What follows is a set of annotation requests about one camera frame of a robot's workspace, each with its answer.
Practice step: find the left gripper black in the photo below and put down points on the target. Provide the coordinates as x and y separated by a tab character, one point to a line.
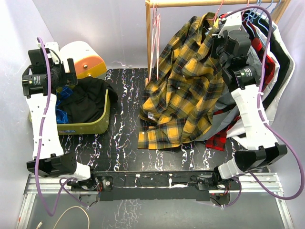
68	78

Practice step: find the white garment on rack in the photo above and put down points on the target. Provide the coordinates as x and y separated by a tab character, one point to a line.
272	94

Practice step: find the black cloth in bin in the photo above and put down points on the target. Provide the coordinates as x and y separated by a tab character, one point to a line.
86	104

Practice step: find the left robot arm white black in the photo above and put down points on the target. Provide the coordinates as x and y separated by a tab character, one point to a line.
47	72

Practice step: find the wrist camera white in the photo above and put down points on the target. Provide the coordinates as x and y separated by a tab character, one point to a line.
54	50
229	22

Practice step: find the grey button shirt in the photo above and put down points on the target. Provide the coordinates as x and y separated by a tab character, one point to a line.
226	110

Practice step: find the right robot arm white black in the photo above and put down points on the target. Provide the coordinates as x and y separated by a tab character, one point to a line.
262	148

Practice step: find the green plastic laundry bin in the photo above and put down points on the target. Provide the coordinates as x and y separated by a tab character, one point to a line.
83	126

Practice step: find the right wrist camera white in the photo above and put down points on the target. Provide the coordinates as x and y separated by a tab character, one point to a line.
229	22

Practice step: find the yellow plaid flannel shirt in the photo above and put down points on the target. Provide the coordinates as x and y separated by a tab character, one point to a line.
178	103

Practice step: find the black base bar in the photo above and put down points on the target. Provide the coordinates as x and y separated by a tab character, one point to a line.
156	185

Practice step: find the red black plaid shirt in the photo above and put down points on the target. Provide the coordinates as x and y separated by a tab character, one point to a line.
218	140

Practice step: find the blue wire hanger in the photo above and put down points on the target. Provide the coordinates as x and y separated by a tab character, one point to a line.
268	9
256	27

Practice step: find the pink wire hanger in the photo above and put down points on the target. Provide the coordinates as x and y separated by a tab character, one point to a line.
215	19

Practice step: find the blue cloth in bin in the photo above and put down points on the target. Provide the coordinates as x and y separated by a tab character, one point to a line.
62	96

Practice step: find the wooden clothes rack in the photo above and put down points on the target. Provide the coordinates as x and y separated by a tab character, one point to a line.
252	4

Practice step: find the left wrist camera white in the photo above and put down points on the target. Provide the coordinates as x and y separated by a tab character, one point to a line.
54	50

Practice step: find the white orange cylindrical container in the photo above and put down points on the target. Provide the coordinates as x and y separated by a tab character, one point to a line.
87	62

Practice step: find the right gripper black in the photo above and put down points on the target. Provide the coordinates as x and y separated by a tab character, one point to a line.
216	40

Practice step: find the pink wire hangers bundle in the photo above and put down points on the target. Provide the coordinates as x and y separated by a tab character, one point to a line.
155	35

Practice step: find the black garment on rack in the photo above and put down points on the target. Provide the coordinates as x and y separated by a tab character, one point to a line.
271	66

